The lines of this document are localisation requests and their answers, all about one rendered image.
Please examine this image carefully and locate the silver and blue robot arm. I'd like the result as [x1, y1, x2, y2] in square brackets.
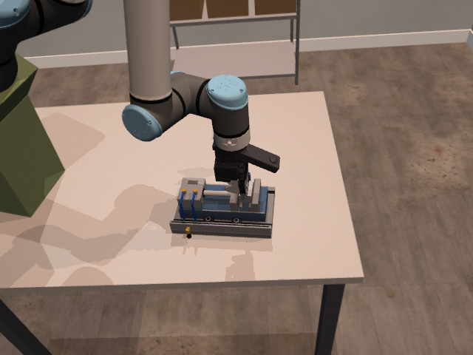
[0, 0, 280, 173]

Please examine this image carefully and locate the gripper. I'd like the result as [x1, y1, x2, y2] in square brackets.
[212, 140, 248, 200]

